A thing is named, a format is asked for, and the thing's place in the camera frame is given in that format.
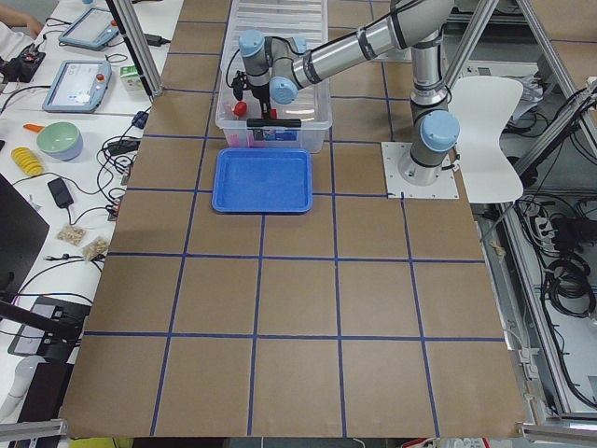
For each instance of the white chair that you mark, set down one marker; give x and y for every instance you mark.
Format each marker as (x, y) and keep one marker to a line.
(483, 105)

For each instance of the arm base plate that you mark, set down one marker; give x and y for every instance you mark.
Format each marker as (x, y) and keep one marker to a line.
(405, 179)

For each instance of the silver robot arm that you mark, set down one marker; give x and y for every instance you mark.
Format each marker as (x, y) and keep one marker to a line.
(413, 25)

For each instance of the clear plastic storage box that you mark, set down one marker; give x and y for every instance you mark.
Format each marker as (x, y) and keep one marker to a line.
(272, 57)

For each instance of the blue plastic tray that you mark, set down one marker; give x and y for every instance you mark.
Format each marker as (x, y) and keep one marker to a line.
(263, 181)

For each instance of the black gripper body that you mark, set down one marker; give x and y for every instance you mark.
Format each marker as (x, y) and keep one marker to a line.
(261, 93)

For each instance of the black monitor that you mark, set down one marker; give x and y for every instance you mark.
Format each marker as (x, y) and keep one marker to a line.
(23, 233)

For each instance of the green white carton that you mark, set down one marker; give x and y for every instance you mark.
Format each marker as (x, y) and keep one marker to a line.
(130, 78)

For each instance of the aluminium frame post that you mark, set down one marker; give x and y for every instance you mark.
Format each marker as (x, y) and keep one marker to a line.
(130, 29)

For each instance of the green bowl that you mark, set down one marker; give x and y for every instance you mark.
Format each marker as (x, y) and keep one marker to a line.
(62, 141)

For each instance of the snack bag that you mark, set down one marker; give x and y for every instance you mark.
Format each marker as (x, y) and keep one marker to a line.
(95, 249)
(71, 234)

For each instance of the teach pendant tablet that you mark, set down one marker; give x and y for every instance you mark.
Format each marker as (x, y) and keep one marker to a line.
(93, 30)
(79, 87)

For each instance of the yellow ridged toy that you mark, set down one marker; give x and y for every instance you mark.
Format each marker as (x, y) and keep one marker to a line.
(27, 161)

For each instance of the black power adapter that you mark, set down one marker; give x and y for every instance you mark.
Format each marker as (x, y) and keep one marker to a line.
(60, 193)

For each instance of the black box latch handle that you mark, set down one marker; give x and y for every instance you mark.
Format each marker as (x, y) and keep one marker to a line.
(271, 123)

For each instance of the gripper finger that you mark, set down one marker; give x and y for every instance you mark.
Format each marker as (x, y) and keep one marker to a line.
(265, 108)
(238, 86)

